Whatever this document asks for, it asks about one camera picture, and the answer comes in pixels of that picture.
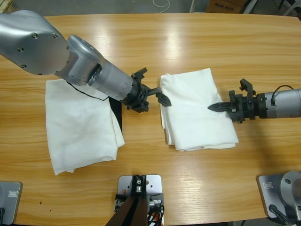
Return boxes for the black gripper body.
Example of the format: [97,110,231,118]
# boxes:
[227,94,259,124]
[123,81,163,114]

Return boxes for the black garment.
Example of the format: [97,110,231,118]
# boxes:
[108,97,124,137]

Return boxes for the white printed t-shirt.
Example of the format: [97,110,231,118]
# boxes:
[159,67,239,152]

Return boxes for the white garment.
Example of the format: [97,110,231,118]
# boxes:
[45,79,125,176]

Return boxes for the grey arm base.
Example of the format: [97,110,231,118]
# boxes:
[255,171,301,219]
[0,180,24,226]

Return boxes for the brown cardboard box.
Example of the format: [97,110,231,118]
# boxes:
[206,0,242,14]

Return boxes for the black clamp block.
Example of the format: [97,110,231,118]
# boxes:
[114,193,129,211]
[146,192,165,214]

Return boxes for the wooden crate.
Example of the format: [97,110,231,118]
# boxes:
[0,0,22,15]

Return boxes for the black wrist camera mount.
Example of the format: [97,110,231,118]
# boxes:
[239,79,256,97]
[131,67,148,83]

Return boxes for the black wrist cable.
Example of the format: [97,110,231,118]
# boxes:
[65,81,110,102]
[270,85,294,105]

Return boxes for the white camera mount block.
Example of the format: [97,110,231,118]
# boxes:
[117,174,163,226]

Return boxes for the white metal frame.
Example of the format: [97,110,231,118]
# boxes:
[242,0,259,15]

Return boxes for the white cable loop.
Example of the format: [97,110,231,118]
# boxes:
[152,0,170,11]

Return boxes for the dark camera post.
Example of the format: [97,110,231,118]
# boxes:
[104,174,151,226]

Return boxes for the orange and black cables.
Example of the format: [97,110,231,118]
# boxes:
[147,204,166,226]

